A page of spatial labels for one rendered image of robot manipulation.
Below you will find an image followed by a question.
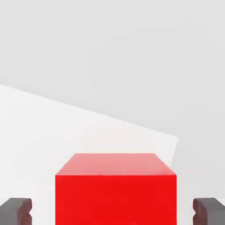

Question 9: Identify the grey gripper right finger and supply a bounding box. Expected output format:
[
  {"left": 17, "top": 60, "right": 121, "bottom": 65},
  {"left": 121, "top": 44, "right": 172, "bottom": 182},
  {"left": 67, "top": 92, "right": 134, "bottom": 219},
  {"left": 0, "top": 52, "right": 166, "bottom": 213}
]
[{"left": 192, "top": 197, "right": 225, "bottom": 225}]

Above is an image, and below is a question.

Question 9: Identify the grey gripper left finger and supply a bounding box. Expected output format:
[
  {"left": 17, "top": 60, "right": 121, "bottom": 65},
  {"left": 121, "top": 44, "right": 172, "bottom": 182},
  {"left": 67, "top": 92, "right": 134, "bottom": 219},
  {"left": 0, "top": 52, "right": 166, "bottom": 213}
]
[{"left": 0, "top": 198, "right": 33, "bottom": 225}]

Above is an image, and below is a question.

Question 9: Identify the small red cube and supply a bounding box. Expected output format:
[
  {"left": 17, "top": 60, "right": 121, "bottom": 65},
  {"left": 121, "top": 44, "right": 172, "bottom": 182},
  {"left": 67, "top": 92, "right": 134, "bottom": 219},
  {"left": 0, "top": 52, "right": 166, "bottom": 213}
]
[{"left": 54, "top": 152, "right": 177, "bottom": 225}]

